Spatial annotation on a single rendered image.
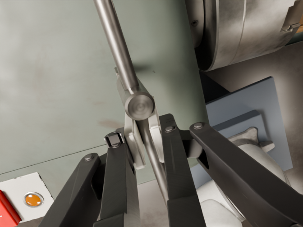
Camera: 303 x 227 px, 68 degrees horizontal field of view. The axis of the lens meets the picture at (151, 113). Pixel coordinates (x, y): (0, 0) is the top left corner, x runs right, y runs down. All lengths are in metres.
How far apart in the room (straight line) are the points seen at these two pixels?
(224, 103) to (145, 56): 0.64
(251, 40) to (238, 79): 1.36
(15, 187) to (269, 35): 0.42
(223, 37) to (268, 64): 1.47
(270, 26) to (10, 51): 0.33
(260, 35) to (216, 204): 0.53
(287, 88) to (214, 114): 1.11
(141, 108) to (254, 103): 0.80
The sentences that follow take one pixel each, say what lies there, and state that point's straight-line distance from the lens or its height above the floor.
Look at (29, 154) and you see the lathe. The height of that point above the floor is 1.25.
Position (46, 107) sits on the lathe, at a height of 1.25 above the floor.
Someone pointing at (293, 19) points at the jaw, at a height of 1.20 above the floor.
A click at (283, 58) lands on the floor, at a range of 1.85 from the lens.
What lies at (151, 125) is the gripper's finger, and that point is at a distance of 0.15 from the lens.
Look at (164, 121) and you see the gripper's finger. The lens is 0.17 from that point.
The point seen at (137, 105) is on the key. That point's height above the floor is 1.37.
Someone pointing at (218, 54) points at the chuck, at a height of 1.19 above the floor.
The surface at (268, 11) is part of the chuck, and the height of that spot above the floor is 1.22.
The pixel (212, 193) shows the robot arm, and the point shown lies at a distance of 0.77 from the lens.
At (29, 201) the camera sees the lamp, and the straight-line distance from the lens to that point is 0.39.
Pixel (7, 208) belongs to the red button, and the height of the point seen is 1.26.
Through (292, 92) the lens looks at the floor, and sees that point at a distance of 1.96.
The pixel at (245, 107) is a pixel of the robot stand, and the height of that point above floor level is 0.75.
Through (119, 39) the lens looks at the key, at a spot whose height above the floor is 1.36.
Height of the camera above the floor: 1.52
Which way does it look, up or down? 68 degrees down
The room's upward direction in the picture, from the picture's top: 170 degrees clockwise
